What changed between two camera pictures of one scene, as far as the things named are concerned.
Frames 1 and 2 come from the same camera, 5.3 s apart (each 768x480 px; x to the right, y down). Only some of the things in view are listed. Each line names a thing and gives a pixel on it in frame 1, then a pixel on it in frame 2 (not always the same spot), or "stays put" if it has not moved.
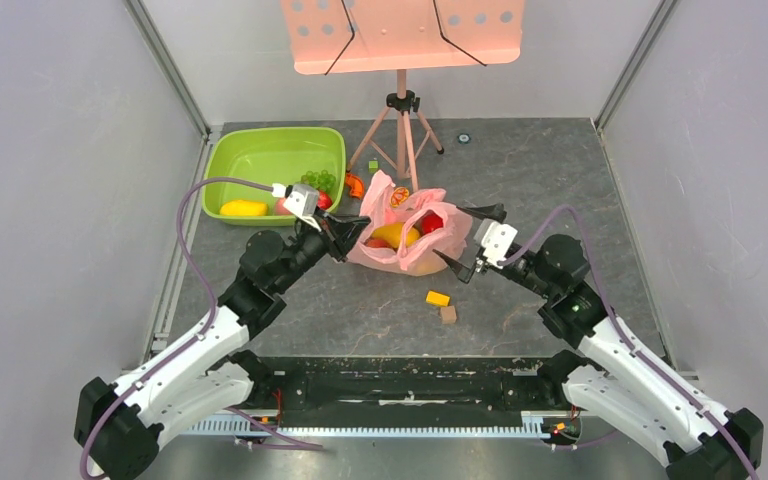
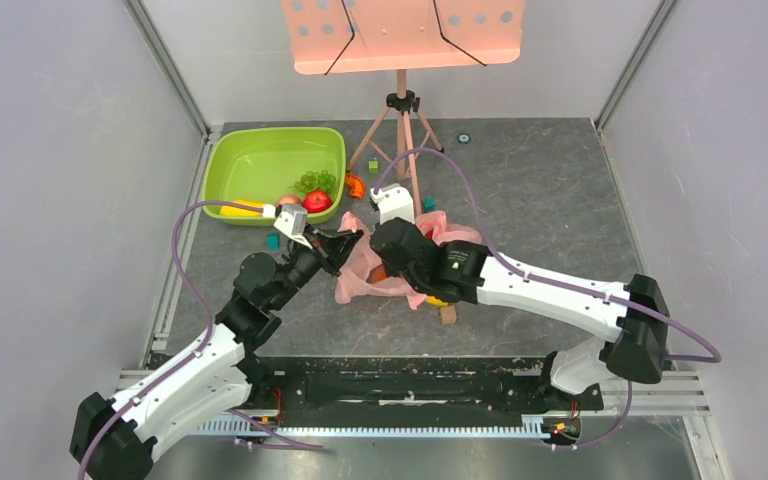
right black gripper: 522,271 → 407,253
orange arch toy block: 356,185 stays put
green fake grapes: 323,181 stays put
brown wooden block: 448,314 stays put
